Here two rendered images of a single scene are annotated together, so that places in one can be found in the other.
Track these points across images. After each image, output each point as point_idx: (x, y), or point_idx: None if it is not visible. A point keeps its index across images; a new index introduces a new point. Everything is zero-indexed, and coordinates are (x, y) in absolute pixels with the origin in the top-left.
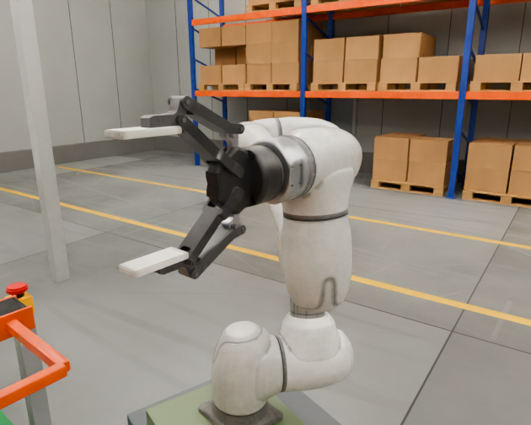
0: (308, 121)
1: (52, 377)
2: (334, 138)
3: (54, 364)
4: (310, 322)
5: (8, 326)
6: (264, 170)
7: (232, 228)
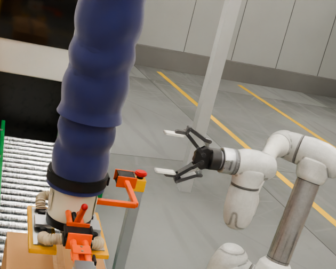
0: (320, 144)
1: (130, 205)
2: (256, 158)
3: (133, 202)
4: (271, 263)
5: (125, 182)
6: (213, 158)
7: (197, 173)
